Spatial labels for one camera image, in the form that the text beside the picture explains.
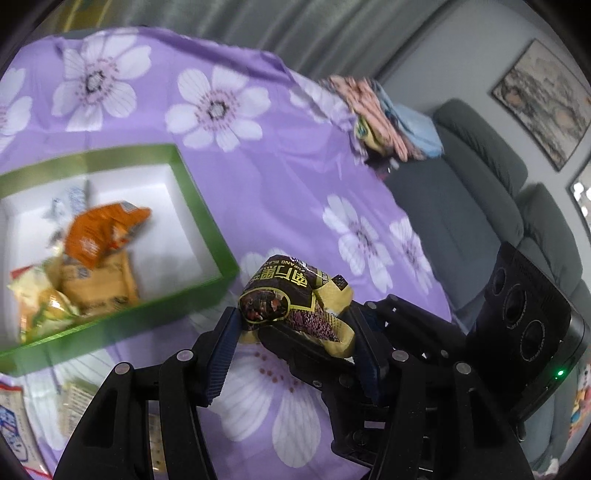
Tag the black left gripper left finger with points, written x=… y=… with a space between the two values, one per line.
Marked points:
x=185 y=382

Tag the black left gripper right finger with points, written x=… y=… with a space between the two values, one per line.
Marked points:
x=408 y=405

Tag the white blue red snack bag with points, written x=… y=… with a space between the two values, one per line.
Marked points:
x=17 y=431

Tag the light green snack packet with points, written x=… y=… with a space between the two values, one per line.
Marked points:
x=43 y=308

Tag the yellow-orange snack packet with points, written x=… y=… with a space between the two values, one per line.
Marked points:
x=106 y=289

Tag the black yellow snack packet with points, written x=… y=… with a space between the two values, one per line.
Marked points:
x=307 y=300

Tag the orange snack packet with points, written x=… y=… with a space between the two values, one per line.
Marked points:
x=99 y=231

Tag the white blue snack packet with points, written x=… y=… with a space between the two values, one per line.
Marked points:
x=69 y=203

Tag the clear cracker packet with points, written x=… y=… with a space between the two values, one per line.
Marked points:
x=111 y=440

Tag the colourful toy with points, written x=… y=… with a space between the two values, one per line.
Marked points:
x=581 y=407

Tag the green cardboard box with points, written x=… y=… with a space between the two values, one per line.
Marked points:
x=178 y=257

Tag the grey sofa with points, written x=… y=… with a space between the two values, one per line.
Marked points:
x=463 y=205

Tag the pile of folded cloths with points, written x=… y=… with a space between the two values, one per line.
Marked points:
x=390 y=129

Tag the purple floral tablecloth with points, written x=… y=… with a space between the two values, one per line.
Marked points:
x=278 y=175

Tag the framed landscape painting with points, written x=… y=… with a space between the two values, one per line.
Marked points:
x=551 y=103

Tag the grey curtain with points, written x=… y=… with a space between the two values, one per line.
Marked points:
x=314 y=37

